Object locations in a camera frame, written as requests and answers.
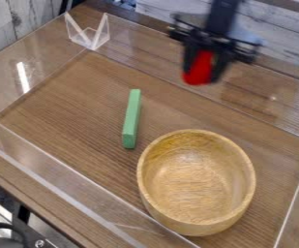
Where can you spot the green rectangular block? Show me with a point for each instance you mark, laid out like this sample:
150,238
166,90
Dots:
132,119

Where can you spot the red plush strawberry toy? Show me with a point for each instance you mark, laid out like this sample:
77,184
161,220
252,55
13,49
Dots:
198,75

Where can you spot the black table leg bracket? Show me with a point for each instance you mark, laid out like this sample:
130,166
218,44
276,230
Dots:
33,238

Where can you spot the clear acrylic enclosure walls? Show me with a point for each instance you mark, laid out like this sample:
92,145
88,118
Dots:
64,163

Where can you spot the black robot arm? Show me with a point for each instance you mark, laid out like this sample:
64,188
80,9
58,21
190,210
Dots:
221,19

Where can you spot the wooden bowl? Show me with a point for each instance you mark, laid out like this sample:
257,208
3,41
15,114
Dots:
197,181

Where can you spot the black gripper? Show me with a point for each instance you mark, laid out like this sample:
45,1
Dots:
234,45

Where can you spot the clear acrylic corner bracket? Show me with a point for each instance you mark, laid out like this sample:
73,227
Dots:
90,38

